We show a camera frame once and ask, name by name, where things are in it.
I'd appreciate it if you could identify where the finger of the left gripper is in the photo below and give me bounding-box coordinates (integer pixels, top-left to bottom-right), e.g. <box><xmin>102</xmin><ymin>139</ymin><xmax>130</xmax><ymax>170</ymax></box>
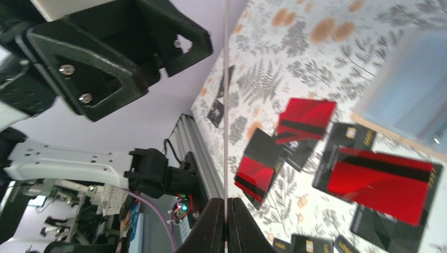
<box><xmin>135</xmin><ymin>0</ymin><xmax>213</xmax><ymax>77</ymax></box>
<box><xmin>26</xmin><ymin>22</ymin><xmax>149</xmax><ymax>121</ymax></box>

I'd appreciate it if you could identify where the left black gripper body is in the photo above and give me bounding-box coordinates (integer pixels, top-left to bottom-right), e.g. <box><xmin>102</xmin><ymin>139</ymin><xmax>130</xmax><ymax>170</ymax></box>
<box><xmin>0</xmin><ymin>0</ymin><xmax>176</xmax><ymax>116</ymax></box>

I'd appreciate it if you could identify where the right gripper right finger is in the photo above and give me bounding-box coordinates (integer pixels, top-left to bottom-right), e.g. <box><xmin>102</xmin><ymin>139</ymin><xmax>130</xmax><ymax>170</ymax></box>
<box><xmin>227</xmin><ymin>198</ymin><xmax>275</xmax><ymax>253</ymax></box>

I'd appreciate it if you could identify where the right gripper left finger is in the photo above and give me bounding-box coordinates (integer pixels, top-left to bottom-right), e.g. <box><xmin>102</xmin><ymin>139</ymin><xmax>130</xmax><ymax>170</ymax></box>
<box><xmin>176</xmin><ymin>198</ymin><xmax>225</xmax><ymax>253</ymax></box>

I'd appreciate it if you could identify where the beige leather card holder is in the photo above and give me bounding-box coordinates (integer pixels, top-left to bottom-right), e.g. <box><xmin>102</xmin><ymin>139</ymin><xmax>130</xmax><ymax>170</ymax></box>
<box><xmin>351</xmin><ymin>28</ymin><xmax>446</xmax><ymax>161</ymax></box>

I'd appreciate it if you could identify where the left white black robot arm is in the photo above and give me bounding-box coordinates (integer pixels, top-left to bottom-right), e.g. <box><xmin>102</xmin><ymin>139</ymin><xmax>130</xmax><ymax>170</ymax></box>
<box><xmin>1</xmin><ymin>1</ymin><xmax>222</xmax><ymax>242</ymax></box>

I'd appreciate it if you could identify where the black card by left arm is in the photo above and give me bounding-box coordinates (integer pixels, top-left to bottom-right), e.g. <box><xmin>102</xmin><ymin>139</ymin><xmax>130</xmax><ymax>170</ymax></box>
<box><xmin>207</xmin><ymin>99</ymin><xmax>225</xmax><ymax>128</ymax></box>

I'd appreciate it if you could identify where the black chip cards cluster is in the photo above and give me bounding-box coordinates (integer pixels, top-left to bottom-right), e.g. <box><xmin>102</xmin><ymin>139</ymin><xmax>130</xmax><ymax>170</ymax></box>
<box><xmin>273</xmin><ymin>234</ymin><xmax>359</xmax><ymax>253</ymax></box>

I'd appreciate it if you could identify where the black red card left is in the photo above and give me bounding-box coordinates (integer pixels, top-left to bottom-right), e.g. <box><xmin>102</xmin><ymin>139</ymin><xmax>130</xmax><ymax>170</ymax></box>
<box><xmin>234</xmin><ymin>128</ymin><xmax>284</xmax><ymax>210</ymax></box>

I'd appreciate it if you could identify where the red black card centre top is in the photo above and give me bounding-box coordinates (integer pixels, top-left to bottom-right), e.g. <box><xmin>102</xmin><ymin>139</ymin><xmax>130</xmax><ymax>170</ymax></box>
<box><xmin>313</xmin><ymin>123</ymin><xmax>436</xmax><ymax>226</ymax></box>

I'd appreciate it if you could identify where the floral patterned table mat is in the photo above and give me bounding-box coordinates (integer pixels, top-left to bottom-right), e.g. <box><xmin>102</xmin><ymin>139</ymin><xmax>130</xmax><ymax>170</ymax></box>
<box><xmin>190</xmin><ymin>0</ymin><xmax>447</xmax><ymax>253</ymax></box>

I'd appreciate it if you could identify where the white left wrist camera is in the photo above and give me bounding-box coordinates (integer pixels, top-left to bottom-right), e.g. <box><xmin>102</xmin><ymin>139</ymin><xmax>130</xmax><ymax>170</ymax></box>
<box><xmin>30</xmin><ymin>0</ymin><xmax>112</xmax><ymax>22</ymax></box>

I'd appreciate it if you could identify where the aluminium rail frame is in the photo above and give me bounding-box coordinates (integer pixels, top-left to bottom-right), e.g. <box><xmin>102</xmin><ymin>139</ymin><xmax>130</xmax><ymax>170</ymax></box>
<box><xmin>168</xmin><ymin>114</ymin><xmax>224</xmax><ymax>200</ymax></box>

